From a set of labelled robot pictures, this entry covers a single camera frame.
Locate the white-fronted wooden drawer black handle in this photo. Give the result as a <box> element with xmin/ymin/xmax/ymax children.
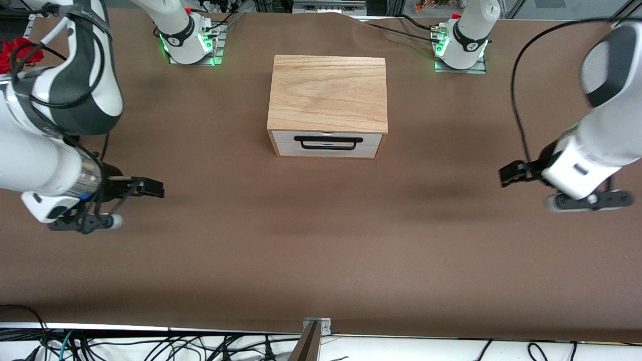
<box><xmin>271</xmin><ymin>130</ymin><xmax>384</xmax><ymax>151</ymax></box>

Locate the red artificial rose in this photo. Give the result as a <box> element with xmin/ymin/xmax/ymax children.
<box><xmin>10</xmin><ymin>38</ymin><xmax>46</xmax><ymax>68</ymax></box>
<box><xmin>0</xmin><ymin>41</ymin><xmax>18</xmax><ymax>76</ymax></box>

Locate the brown table cover sheet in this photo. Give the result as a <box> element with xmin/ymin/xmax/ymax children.
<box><xmin>0</xmin><ymin>6</ymin><xmax>642</xmax><ymax>342</ymax></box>

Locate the light wooden cabinet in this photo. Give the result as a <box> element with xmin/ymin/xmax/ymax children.
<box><xmin>266</xmin><ymin>55</ymin><xmax>389</xmax><ymax>159</ymax></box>

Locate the grey metal box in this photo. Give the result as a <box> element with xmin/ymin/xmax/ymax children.
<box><xmin>292</xmin><ymin>0</ymin><xmax>368</xmax><ymax>16</ymax></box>

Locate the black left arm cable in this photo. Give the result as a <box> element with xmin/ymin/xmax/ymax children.
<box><xmin>511</xmin><ymin>18</ymin><xmax>642</xmax><ymax>163</ymax></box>

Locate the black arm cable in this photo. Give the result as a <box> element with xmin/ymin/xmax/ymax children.
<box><xmin>511</xmin><ymin>18</ymin><xmax>642</xmax><ymax>163</ymax></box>
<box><xmin>10</xmin><ymin>3</ymin><xmax>118</xmax><ymax>221</ymax></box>

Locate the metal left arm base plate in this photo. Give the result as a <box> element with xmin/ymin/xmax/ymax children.
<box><xmin>434</xmin><ymin>56</ymin><xmax>487</xmax><ymax>74</ymax></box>

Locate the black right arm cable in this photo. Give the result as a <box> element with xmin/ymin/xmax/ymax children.
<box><xmin>10</xmin><ymin>3</ymin><xmax>118</xmax><ymax>221</ymax></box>

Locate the tangled black cable bundle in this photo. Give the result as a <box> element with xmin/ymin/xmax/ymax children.
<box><xmin>75</xmin><ymin>333</ymin><xmax>301</xmax><ymax>361</ymax></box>

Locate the teal floor cable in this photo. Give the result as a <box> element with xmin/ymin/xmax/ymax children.
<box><xmin>57</xmin><ymin>330</ymin><xmax>77</xmax><ymax>361</ymax></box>

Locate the black base supply cable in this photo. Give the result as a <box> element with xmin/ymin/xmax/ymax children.
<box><xmin>366</xmin><ymin>23</ymin><xmax>436</xmax><ymax>42</ymax></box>
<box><xmin>396</xmin><ymin>14</ymin><xmax>436</xmax><ymax>32</ymax></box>

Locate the metal table edge bracket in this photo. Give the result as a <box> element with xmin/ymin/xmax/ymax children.
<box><xmin>302</xmin><ymin>317</ymin><xmax>332</xmax><ymax>336</ymax></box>

